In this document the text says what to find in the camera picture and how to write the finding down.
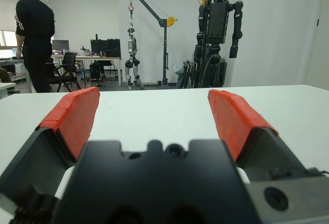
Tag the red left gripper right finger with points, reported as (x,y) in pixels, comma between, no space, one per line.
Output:
(231,121)

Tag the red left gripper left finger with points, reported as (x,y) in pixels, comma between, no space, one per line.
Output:
(77,116)

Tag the black office chair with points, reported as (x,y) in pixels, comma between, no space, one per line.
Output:
(68,59)

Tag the white office desk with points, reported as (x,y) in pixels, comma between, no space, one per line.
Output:
(84,57)

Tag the folded black trolley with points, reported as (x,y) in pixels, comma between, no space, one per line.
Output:
(189,73)

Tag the black computer monitor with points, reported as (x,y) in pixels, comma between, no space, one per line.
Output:
(113,47)
(99,46)

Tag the computer monitor lit screen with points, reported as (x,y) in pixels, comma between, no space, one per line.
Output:
(60,45)

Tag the white plastic bag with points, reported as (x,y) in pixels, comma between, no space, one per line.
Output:
(178,69)

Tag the grey side desk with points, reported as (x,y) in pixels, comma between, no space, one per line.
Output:
(13,60)

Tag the small silver humanoid robot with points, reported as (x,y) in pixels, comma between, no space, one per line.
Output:
(131,44)

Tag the person in black clothes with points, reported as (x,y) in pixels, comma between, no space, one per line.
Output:
(33,28)

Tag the large black humanoid robot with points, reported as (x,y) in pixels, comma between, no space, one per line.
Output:
(217,21)

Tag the bright window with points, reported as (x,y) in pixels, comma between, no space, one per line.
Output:
(6,41)

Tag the white door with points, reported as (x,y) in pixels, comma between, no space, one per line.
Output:
(324,54)

